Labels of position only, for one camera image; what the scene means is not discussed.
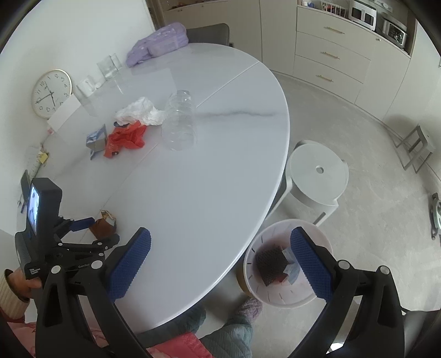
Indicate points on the white packet with yellow tag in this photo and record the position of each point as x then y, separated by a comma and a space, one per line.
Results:
34, 161

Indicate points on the purple backpack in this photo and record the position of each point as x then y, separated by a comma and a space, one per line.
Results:
158, 43

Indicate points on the silver microwave oven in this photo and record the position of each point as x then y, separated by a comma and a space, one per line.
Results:
394, 32

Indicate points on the white toaster oven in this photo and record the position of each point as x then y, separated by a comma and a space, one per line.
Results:
361, 13

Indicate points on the round white wall clock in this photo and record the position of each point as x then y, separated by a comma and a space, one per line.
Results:
51, 93

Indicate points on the person's left hand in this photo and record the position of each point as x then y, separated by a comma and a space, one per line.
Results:
20, 285

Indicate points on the clear plastic bottle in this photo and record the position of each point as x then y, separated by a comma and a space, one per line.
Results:
179, 120

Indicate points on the flat white box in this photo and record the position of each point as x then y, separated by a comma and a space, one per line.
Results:
63, 113

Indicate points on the pink printed garment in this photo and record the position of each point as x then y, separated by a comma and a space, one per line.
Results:
179, 346

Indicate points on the red plastic bag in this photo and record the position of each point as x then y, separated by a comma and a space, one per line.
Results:
125, 137

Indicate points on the grey chair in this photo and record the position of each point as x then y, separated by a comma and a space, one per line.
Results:
210, 32

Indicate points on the small blue white carton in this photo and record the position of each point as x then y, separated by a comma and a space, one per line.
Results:
96, 141

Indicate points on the round wooden floor mat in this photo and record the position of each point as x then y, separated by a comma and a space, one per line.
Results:
243, 285

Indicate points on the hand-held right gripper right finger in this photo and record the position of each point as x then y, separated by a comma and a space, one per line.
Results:
310, 265

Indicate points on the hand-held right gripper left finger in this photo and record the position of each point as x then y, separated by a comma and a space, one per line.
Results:
131, 265

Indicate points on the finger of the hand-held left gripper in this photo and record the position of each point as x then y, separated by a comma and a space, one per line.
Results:
109, 240
82, 223

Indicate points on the fuzzy pink slipper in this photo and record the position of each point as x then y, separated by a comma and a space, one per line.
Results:
249, 308

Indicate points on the small brown carton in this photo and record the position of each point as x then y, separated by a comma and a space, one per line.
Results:
102, 227

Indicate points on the cream drawer cabinet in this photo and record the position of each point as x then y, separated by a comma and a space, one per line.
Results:
330, 55

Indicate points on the dark mesh wrapper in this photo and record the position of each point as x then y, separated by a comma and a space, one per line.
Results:
272, 263

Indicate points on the grey plastic stool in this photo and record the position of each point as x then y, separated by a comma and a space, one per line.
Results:
418, 141

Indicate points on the white slotted waste bin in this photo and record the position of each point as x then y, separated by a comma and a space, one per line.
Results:
272, 296

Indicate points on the white plastic stool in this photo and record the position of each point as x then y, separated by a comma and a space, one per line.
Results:
318, 179

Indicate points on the light blue packet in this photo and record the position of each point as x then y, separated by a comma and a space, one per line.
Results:
293, 268

